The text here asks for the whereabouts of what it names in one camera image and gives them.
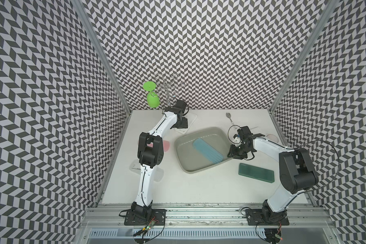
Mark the pink pencil case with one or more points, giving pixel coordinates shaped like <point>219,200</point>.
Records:
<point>166,145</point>

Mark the light blue pencil case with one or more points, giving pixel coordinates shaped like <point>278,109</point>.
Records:
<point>208,151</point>

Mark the translucent clear pencil case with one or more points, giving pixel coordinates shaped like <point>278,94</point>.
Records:
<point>135,167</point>

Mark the aluminium front rail frame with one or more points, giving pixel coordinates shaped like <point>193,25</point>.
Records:
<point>205,224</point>

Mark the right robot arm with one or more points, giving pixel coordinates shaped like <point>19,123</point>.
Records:
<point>296,171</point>

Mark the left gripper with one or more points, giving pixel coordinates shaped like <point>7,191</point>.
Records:
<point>184,124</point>

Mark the grey storage box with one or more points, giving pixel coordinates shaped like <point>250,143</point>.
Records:
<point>190,160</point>

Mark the white pencil case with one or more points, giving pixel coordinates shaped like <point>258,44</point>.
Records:
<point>191,117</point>

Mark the dark green pencil case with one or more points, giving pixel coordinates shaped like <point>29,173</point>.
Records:
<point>257,173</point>

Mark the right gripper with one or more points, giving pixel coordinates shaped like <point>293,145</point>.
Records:
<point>233,154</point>

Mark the chrome cup rack stand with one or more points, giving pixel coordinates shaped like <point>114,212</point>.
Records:
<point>166,83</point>

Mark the green plastic wine glass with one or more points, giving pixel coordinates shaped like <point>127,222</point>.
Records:
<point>152,98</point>

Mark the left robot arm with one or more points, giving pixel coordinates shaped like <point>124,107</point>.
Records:
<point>150,155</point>

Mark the metal spoon patterned handle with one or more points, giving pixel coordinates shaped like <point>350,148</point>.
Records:
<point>228,115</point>

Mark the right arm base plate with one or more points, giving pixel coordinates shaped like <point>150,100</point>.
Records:
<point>266,217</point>

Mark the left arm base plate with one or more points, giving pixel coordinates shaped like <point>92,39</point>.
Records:
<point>134,219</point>

